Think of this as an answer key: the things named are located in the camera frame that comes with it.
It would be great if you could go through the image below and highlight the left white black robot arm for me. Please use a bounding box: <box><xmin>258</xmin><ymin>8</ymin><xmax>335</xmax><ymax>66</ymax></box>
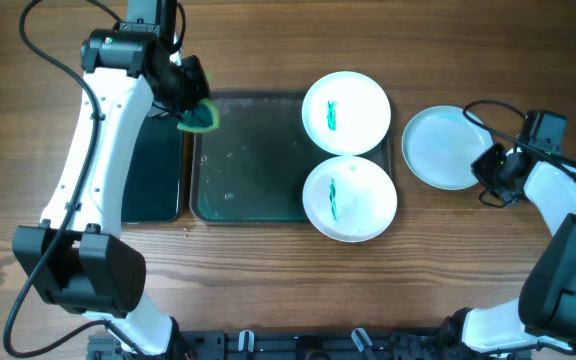
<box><xmin>12</xmin><ymin>1</ymin><xmax>220</xmax><ymax>359</ymax></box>

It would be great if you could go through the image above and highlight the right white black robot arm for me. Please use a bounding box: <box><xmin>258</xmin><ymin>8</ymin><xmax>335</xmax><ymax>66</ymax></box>
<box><xmin>436</xmin><ymin>144</ymin><xmax>576</xmax><ymax>359</ymax></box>

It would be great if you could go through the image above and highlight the white plate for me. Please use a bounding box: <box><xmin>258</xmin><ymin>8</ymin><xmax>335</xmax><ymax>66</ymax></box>
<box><xmin>402</xmin><ymin>105</ymin><xmax>493</xmax><ymax>191</ymax></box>
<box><xmin>302</xmin><ymin>156</ymin><xmax>398</xmax><ymax>243</ymax></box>
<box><xmin>302</xmin><ymin>71</ymin><xmax>392</xmax><ymax>155</ymax></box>

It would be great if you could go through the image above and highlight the small black water tray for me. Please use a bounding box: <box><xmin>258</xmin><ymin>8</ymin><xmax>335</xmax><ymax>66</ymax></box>
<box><xmin>121</xmin><ymin>116</ymin><xmax>183</xmax><ymax>224</ymax></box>

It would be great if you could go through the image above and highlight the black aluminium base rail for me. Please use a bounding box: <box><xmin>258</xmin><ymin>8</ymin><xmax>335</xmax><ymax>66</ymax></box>
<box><xmin>86</xmin><ymin>326</ymin><xmax>533</xmax><ymax>360</ymax></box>

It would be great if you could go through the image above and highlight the yellow green sponge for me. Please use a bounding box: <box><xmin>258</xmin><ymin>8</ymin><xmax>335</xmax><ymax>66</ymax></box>
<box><xmin>177</xmin><ymin>98</ymin><xmax>220</xmax><ymax>134</ymax></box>

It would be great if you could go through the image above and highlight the large dark serving tray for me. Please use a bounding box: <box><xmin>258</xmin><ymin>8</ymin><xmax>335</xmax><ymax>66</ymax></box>
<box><xmin>189</xmin><ymin>89</ymin><xmax>394</xmax><ymax>224</ymax></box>

